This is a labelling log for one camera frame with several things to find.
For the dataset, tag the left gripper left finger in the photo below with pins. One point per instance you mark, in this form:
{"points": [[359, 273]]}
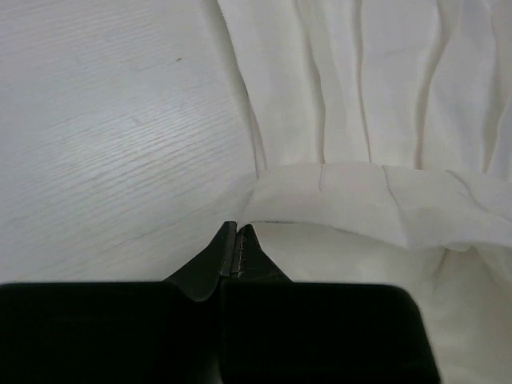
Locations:
{"points": [[113, 332]]}

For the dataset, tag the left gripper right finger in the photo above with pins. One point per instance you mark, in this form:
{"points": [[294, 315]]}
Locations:
{"points": [[273, 330]]}

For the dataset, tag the white skirt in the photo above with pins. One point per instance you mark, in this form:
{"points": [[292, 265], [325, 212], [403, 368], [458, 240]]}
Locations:
{"points": [[383, 147]]}

